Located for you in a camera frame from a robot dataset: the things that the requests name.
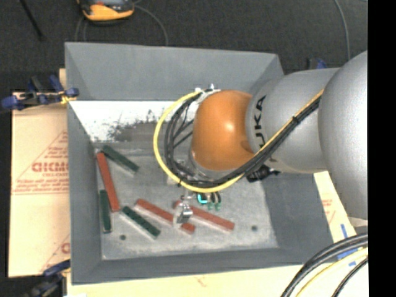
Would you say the red-brown flat block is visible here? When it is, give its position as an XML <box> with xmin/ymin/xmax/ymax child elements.
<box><xmin>134</xmin><ymin>198</ymin><xmax>197</xmax><ymax>235</ymax></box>
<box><xmin>96</xmin><ymin>152</ymin><xmax>121</xmax><ymax>213</ymax></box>
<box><xmin>172</xmin><ymin>200</ymin><xmax>236</xmax><ymax>232</ymax></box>

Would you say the dark green flat block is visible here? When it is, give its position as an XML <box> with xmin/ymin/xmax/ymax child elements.
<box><xmin>98</xmin><ymin>189</ymin><xmax>113</xmax><ymax>233</ymax></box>
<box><xmin>101</xmin><ymin>145</ymin><xmax>140</xmax><ymax>173</ymax></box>
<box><xmin>121</xmin><ymin>205</ymin><xmax>162</xmax><ymax>239</ymax></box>

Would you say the grey metal bin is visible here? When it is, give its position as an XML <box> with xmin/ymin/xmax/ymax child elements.
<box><xmin>64</xmin><ymin>41</ymin><xmax>335</xmax><ymax>284</ymax></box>

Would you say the brown cardboard board, red print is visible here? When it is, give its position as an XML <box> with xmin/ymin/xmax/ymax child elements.
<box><xmin>7</xmin><ymin>68</ymin><xmax>357</xmax><ymax>278</ymax></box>

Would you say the black cylinder on white bracket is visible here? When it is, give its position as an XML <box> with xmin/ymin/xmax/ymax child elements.
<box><xmin>246</xmin><ymin>164</ymin><xmax>281</xmax><ymax>183</ymax></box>

